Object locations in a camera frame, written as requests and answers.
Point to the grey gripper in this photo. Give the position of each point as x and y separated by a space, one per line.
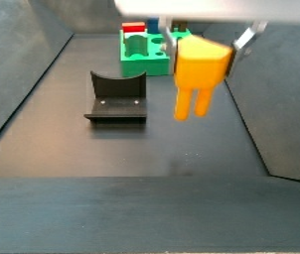
213 10

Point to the blue cylinder block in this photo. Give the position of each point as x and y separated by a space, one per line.
153 26

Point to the yellow three-prong block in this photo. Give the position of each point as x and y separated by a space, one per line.
201 66

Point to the black curved cradle stand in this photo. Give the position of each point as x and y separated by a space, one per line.
119 97

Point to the red rectangular block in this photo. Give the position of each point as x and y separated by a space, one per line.
133 27

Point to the green half-cylinder block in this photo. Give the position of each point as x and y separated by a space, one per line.
136 45

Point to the green shape-sorter board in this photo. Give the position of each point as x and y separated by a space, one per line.
154 64

